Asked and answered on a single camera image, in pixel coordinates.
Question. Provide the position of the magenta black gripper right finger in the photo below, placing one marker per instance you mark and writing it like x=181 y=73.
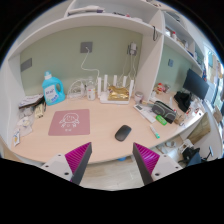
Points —
x=153 y=166

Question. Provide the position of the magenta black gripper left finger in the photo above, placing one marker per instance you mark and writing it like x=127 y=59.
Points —
x=70 y=166

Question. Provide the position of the pink mouse pad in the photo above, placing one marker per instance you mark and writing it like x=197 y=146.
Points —
x=70 y=123

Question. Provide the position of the black computer mouse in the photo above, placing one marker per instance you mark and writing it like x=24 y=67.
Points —
x=122 y=133

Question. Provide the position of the black computer monitor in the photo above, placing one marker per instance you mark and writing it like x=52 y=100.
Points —
x=195 y=84

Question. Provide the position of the white tube with green cap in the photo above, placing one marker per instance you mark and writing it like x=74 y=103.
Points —
x=154 y=132

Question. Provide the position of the black office chair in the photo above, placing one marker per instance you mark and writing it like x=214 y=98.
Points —
x=191 y=156

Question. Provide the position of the green small box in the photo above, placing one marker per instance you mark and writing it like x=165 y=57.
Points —
x=161 y=120

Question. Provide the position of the white remote keypad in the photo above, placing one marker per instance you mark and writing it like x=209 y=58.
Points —
x=144 y=113

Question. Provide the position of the grey pencil case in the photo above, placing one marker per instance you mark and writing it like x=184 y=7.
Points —
x=164 y=110

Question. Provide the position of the small packet at desk edge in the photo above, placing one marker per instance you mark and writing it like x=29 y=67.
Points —
x=16 y=137

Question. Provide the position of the pile of snack packets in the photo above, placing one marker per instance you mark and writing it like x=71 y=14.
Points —
x=30 y=109

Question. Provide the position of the blue detergent bottle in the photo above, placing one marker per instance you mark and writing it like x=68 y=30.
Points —
x=53 y=89

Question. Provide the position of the grey cup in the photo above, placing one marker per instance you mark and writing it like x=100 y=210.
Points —
x=138 y=96

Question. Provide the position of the black bag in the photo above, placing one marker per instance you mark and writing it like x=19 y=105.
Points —
x=183 y=100

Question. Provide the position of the white small jar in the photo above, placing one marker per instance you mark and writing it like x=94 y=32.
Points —
x=91 y=92

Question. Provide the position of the white wifi router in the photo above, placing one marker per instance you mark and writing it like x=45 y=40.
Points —
x=102 y=90

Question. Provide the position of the gold foil bag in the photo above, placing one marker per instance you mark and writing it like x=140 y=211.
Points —
x=118 y=94

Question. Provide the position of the grey left wall plate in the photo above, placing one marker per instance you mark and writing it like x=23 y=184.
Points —
x=26 y=65

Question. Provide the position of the grey wall socket plate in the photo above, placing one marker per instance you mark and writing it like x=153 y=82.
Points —
x=86 y=47

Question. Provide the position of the white power adapter on wall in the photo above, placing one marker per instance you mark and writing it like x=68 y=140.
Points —
x=133 y=48

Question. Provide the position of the white wall shelf unit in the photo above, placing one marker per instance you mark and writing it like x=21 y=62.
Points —
x=53 y=41

